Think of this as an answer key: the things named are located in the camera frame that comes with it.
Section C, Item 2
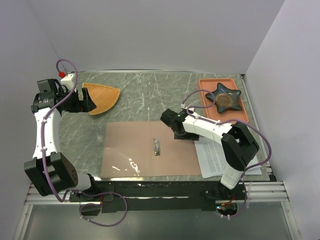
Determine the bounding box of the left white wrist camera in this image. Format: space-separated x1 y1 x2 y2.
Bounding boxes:
58 71 75 91

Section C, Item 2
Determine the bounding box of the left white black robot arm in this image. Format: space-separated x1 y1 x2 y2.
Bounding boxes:
24 73 99 201

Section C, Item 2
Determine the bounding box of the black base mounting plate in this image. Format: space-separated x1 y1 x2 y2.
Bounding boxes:
69 181 245 213

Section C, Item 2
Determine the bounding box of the printed paper sheets stack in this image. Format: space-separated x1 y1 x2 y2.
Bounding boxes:
194 139 263 179

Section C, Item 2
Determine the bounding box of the dark star-shaped dish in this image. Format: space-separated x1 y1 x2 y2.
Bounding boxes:
205 82 242 113

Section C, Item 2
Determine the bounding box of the pink file folder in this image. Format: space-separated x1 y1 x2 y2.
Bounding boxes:
100 121 201 178

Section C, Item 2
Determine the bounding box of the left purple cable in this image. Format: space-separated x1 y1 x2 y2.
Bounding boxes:
41 58 128 227

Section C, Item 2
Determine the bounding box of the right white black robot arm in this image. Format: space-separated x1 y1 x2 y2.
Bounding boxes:
160 108 260 200

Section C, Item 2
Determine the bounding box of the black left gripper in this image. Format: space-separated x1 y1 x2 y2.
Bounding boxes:
58 87 96 113

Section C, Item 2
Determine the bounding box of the metal folder clip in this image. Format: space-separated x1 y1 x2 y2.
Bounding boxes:
153 137 161 156

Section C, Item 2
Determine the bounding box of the aluminium frame rail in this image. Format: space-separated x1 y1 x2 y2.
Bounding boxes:
24 182 289 205

